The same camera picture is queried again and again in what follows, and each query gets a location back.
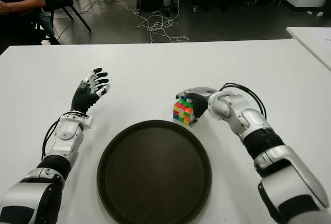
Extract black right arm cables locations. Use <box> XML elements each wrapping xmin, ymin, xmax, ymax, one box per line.
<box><xmin>219</xmin><ymin>82</ymin><xmax>267</xmax><ymax>120</ymax></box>

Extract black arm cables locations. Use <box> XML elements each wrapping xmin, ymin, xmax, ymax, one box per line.
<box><xmin>40</xmin><ymin>112</ymin><xmax>88</xmax><ymax>162</ymax></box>
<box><xmin>219</xmin><ymin>82</ymin><xmax>267</xmax><ymax>120</ymax></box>

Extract person's bare forearm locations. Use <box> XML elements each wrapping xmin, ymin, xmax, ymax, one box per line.
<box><xmin>0</xmin><ymin>0</ymin><xmax>47</xmax><ymax>16</ymax></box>

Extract dark brown round plate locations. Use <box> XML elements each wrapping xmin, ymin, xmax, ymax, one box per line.
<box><xmin>97</xmin><ymin>120</ymin><xmax>213</xmax><ymax>224</ymax></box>

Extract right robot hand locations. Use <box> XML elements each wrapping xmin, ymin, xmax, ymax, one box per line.
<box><xmin>175</xmin><ymin>86</ymin><xmax>218</xmax><ymax>128</ymax></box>

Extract white side table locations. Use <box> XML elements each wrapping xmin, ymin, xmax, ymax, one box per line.
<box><xmin>285</xmin><ymin>26</ymin><xmax>331</xmax><ymax>71</ymax></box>

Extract seated person in black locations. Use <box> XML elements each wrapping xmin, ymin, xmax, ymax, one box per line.
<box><xmin>0</xmin><ymin>0</ymin><xmax>62</xmax><ymax>46</ymax></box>

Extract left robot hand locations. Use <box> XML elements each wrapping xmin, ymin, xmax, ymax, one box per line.
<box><xmin>71</xmin><ymin>67</ymin><xmax>111</xmax><ymax>113</ymax></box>

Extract multicoloured Rubik's cube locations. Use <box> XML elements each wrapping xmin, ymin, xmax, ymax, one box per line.
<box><xmin>172</xmin><ymin>96</ymin><xmax>195</xmax><ymax>126</ymax></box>

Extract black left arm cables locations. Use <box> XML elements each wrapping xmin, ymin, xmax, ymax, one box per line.
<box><xmin>40</xmin><ymin>112</ymin><xmax>88</xmax><ymax>162</ymax></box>

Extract tangled white floor cable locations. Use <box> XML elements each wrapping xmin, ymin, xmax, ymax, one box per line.
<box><xmin>123</xmin><ymin>0</ymin><xmax>190</xmax><ymax>44</ymax></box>

